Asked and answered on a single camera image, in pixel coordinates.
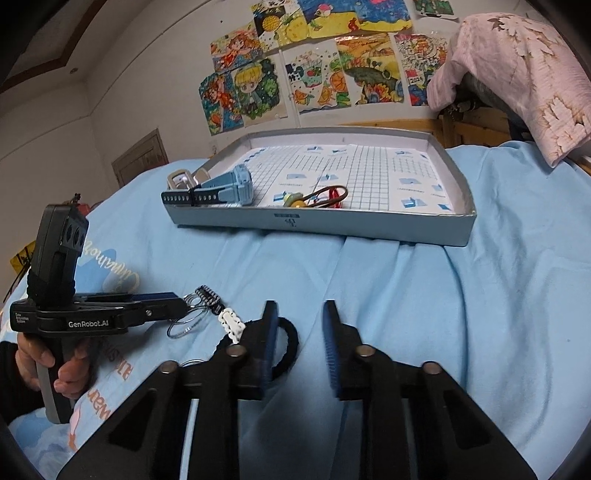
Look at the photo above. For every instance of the beige hair claw clip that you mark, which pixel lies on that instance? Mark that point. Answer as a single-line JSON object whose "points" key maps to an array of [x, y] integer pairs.
{"points": [[178, 181]]}

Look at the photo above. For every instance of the grey-blue shallow box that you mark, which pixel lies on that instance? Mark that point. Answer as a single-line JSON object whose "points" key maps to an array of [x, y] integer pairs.
{"points": [[369, 226]]}

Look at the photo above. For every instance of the blue smartwatch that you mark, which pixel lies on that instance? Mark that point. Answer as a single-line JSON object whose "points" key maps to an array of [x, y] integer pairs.
{"points": [[240, 187]]}

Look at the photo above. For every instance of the yellow plastic bag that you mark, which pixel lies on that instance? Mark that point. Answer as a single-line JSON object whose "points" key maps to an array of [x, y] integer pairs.
{"points": [[21, 263]]}

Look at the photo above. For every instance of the person's left hand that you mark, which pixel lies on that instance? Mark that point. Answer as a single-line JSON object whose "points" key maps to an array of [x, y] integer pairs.
{"points": [[74, 374]]}

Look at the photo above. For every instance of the group of colourful wall drawings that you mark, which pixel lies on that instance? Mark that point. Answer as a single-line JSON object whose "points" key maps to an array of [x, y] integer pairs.
{"points": [[323, 78]]}

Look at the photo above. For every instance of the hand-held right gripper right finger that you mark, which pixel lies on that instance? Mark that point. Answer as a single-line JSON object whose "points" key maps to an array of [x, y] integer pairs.
{"points": [[330, 350]]}

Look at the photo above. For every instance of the grey cloth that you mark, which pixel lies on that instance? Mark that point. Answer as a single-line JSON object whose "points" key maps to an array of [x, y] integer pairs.
{"points": [[485, 92]]}

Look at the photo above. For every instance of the keyring with charms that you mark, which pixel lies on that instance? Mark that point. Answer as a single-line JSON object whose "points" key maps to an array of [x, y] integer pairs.
{"points": [[231, 325]]}

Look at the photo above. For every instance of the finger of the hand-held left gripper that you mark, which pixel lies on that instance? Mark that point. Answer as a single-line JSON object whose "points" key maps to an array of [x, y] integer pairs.
{"points": [[159, 296], [157, 310]]}

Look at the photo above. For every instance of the light blue printed blanket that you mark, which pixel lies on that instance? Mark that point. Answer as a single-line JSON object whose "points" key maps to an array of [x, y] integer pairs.
{"points": [[415, 286]]}

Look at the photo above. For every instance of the brown wooden door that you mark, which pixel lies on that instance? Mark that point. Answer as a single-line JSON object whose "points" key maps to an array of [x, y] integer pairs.
{"points": [[143, 157]]}

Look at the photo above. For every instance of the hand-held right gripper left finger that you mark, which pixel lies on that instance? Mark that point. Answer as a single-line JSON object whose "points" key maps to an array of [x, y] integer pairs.
{"points": [[270, 350]]}

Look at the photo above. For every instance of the pink floral quilt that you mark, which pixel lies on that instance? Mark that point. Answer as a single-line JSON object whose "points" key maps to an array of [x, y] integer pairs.
{"points": [[508, 55]]}

